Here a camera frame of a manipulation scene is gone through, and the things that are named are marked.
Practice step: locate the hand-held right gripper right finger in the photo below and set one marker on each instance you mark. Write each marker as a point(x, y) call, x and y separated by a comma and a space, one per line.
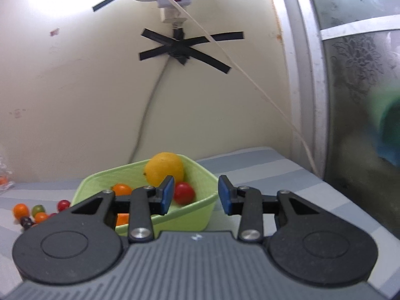
point(225, 197)

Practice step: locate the dark purple cherry tomato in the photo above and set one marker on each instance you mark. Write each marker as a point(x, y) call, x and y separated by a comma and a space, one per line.
point(26, 222)

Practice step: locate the yellow lemon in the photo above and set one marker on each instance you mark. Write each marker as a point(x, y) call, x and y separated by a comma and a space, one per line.
point(164, 168)

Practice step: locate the red cherry tomato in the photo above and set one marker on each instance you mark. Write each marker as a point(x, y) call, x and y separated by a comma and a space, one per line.
point(183, 193)
point(63, 205)

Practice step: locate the light green plastic basket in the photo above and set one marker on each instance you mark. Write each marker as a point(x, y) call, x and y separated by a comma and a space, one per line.
point(193, 215)

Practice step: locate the frosted patterned window glass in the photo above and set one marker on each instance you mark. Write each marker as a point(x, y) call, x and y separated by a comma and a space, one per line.
point(353, 53)

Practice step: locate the green cherry tomato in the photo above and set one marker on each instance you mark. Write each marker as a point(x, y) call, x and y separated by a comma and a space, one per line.
point(38, 208)

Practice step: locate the black tape strip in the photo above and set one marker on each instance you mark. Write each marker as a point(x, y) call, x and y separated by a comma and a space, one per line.
point(212, 62)
point(107, 1)
point(218, 37)

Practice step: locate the white window frame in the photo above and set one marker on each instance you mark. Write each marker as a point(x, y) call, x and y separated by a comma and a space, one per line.
point(300, 68)

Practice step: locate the clear plastic bag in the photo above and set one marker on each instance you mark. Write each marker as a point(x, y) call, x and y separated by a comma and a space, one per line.
point(4, 170)

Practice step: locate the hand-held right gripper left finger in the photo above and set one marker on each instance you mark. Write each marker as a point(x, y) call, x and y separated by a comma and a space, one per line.
point(167, 193)

